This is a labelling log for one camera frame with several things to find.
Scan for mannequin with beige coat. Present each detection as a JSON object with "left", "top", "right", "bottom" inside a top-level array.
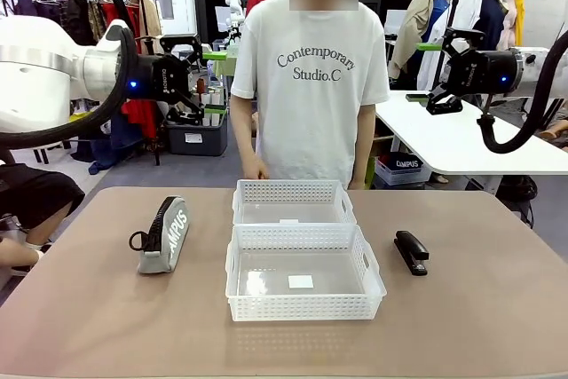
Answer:
[{"left": 388, "top": 0, "right": 458, "bottom": 83}]

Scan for yellow-green crate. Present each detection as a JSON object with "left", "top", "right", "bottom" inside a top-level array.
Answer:
[{"left": 364, "top": 155, "right": 378, "bottom": 190}]

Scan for black bag under table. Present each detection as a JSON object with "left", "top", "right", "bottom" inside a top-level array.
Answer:
[{"left": 495, "top": 173, "right": 539, "bottom": 203}]

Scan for white perforated plastic basket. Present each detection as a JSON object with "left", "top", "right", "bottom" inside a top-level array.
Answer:
[
  {"left": 232, "top": 178, "right": 359, "bottom": 226},
  {"left": 225, "top": 222, "right": 388, "bottom": 322}
]

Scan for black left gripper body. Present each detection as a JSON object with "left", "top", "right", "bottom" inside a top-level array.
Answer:
[{"left": 127, "top": 52, "right": 193, "bottom": 101}]

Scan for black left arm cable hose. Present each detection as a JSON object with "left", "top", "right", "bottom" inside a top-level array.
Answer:
[{"left": 0, "top": 26, "right": 138, "bottom": 152}]

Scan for mannequin with navy top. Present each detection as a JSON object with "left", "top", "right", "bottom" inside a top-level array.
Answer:
[{"left": 477, "top": 0, "right": 508, "bottom": 52}]

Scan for black Campus pouch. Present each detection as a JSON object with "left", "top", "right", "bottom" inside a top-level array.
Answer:
[{"left": 389, "top": 153, "right": 421, "bottom": 172}]

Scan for white background table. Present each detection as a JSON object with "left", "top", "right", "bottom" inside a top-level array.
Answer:
[{"left": 375, "top": 89, "right": 568, "bottom": 176}]

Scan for cardboard box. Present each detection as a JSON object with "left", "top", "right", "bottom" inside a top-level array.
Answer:
[{"left": 371, "top": 133, "right": 396, "bottom": 159}]

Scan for blue jeans on rack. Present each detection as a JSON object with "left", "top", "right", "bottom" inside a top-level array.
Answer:
[{"left": 109, "top": 107, "right": 144, "bottom": 152}]

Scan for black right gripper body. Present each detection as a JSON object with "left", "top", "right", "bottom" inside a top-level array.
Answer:
[{"left": 447, "top": 49, "right": 522, "bottom": 96}]

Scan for seated person in black shorts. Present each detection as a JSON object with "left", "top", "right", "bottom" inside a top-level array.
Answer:
[{"left": 0, "top": 161, "right": 86, "bottom": 279}]

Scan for person's right forearm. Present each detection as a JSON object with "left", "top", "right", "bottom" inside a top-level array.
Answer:
[{"left": 229, "top": 93, "right": 262, "bottom": 167}]

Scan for beige hanging garment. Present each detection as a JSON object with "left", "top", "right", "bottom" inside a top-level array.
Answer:
[{"left": 139, "top": 0, "right": 164, "bottom": 39}]

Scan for black stapler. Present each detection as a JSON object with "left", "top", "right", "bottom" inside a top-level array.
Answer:
[{"left": 393, "top": 230, "right": 430, "bottom": 277}]

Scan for white crate under table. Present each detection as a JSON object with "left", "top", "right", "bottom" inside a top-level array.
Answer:
[{"left": 375, "top": 152, "right": 434, "bottom": 189}]

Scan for person's left forearm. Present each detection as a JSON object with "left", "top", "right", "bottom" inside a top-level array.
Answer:
[{"left": 348, "top": 101, "right": 378, "bottom": 183}]

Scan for person's right hand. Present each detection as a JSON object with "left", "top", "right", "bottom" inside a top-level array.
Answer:
[{"left": 242, "top": 157, "right": 271, "bottom": 182}]

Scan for white printed T-shirt torso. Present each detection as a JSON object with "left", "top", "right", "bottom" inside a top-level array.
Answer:
[{"left": 230, "top": 0, "right": 391, "bottom": 190}]

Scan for grey plastic storage bin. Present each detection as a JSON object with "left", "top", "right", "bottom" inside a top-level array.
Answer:
[{"left": 166, "top": 122, "right": 230, "bottom": 157}]

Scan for mannequin with white shirt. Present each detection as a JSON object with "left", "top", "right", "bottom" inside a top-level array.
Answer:
[{"left": 416, "top": 0, "right": 485, "bottom": 91}]

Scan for yellow garment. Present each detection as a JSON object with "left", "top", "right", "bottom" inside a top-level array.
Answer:
[{"left": 512, "top": 0, "right": 527, "bottom": 47}]

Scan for grey Campus pencil case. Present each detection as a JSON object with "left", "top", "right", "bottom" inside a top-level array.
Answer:
[{"left": 128, "top": 195, "right": 191, "bottom": 275}]

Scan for dark purple hanging garment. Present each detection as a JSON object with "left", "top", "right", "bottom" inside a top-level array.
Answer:
[{"left": 15, "top": 0, "right": 61, "bottom": 28}]

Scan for red hanging garment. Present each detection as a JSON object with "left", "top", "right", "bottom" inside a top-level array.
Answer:
[{"left": 100, "top": 0, "right": 161, "bottom": 141}]

